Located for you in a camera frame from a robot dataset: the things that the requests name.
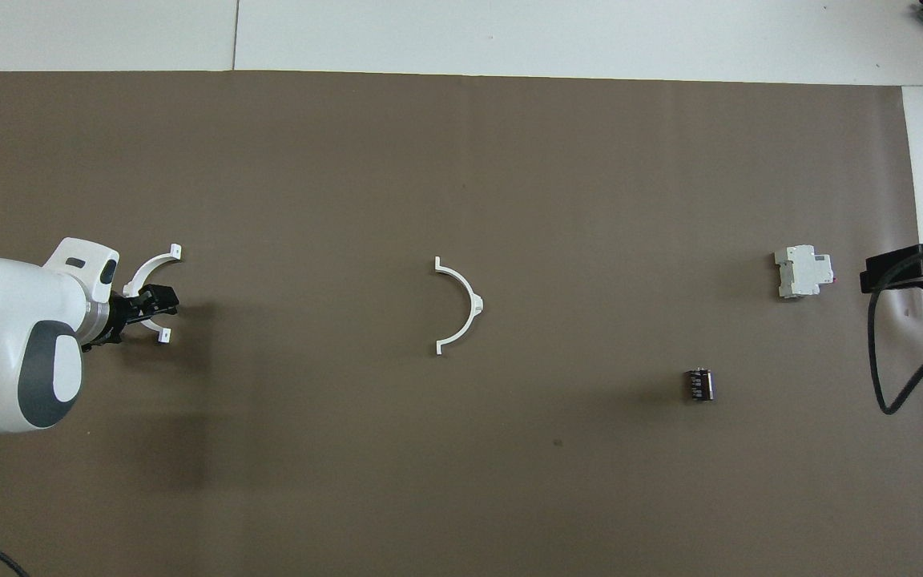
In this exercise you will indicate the black cylindrical capacitor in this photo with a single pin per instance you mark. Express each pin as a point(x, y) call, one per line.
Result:
point(699, 385)

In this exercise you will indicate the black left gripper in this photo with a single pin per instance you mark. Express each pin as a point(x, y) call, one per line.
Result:
point(118, 311)

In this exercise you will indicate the brown paper mat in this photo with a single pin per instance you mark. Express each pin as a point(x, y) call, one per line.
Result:
point(429, 160)

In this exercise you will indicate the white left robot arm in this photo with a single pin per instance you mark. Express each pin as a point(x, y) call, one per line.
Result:
point(5, 336)

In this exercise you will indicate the white circuit breaker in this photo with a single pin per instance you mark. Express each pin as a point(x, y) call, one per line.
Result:
point(802, 272)

